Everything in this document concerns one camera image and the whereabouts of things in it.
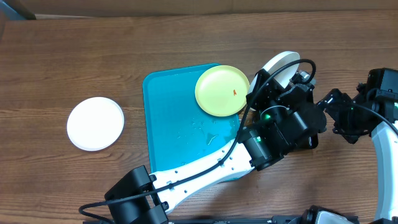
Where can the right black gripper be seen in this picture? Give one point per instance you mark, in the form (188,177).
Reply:
(337,104)

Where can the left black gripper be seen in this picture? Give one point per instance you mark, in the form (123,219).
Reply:
(272,95)

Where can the white plate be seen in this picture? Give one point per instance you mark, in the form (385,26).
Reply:
(280,67)
(95,124)

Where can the light green plate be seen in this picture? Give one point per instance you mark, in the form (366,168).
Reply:
(221,90)

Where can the white plate front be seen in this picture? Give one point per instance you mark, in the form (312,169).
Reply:
(95,124)

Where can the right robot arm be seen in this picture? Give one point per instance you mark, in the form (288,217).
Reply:
(372,112)

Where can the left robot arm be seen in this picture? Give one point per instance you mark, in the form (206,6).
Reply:
(288,119)

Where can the black rectangular tray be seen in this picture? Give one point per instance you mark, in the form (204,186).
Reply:
(312,141)

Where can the teal plastic tray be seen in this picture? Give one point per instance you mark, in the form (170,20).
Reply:
(178,130)

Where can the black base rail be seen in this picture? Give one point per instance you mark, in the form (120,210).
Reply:
(278,219)

